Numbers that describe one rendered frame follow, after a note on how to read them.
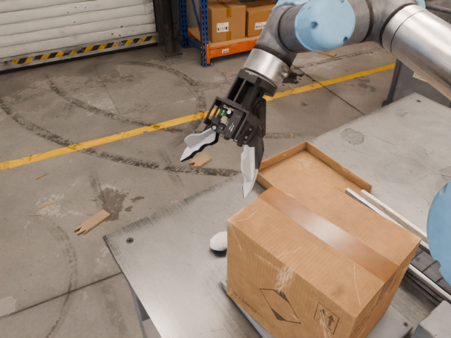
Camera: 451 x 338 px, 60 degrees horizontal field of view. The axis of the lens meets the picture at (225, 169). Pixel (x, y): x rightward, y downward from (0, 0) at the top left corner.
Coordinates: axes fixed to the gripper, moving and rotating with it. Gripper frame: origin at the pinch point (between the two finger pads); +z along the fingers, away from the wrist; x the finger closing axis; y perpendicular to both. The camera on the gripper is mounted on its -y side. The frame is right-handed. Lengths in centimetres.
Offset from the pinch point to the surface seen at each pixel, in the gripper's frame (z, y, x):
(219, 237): 16.8, -35.3, -6.3
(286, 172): -8, -65, -7
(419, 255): -5, -50, 40
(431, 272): -3, -47, 44
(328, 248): 1.2, -10.7, 23.0
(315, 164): -15, -72, 0
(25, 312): 108, -76, -89
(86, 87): 7, -199, -247
